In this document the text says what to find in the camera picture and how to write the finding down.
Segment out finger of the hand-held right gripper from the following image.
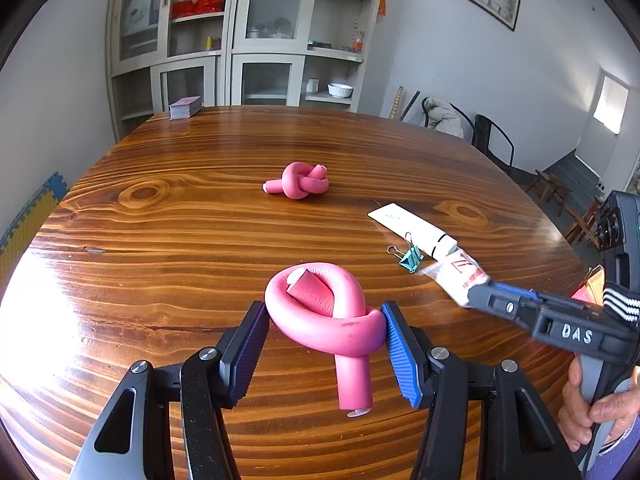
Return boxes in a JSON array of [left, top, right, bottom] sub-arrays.
[[467, 283, 543, 332], [492, 281, 568, 307]]

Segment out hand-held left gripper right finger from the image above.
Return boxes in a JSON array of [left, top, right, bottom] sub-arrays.
[[380, 301, 583, 480]]

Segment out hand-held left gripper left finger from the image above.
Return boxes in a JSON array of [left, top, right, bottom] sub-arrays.
[[70, 301, 271, 480]]

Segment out large orange toy block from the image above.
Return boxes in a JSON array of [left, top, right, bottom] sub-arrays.
[[582, 266, 607, 306]]

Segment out plastic-wrapped white tissue pack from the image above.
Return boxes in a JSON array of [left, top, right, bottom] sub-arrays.
[[418, 251, 490, 309]]

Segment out pink looped foam tube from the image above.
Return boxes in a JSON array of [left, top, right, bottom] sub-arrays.
[[263, 261, 387, 419]]

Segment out white cream tube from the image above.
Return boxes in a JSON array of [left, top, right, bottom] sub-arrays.
[[367, 203, 459, 261]]

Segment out pink tightly knotted foam tube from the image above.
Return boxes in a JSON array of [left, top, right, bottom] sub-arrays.
[[262, 161, 331, 202]]

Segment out person's right hand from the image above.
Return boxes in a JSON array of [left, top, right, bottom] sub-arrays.
[[557, 355, 640, 453]]

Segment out teal binder clip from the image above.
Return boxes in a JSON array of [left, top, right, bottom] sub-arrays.
[[386, 231, 426, 274]]

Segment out wooden bench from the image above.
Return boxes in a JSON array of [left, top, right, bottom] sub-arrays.
[[562, 195, 607, 251]]

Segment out wooden stool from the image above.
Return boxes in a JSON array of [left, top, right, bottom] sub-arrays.
[[525, 170, 573, 217]]

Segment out black metal chair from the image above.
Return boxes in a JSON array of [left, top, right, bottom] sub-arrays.
[[472, 114, 517, 173], [421, 96, 476, 143]]

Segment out white padded jacket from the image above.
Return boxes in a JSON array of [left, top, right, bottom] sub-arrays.
[[425, 98, 466, 138]]

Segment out bright door window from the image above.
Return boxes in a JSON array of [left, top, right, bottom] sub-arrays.
[[595, 72, 629, 136]]

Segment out black stick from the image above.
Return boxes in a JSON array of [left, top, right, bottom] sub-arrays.
[[400, 91, 422, 122]]

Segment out blue yellow foam mat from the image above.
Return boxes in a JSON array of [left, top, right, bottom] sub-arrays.
[[0, 171, 69, 286]]

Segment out grey glass-door cabinet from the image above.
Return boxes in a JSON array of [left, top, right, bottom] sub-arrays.
[[105, 0, 236, 142], [225, 0, 389, 113]]

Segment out teaware set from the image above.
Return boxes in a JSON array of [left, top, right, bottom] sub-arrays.
[[245, 19, 293, 41]]

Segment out red packets on shelf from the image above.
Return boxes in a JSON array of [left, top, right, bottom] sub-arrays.
[[171, 0, 226, 20]]

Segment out white carton in cabinet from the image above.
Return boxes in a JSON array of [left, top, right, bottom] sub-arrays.
[[123, 0, 162, 36]]

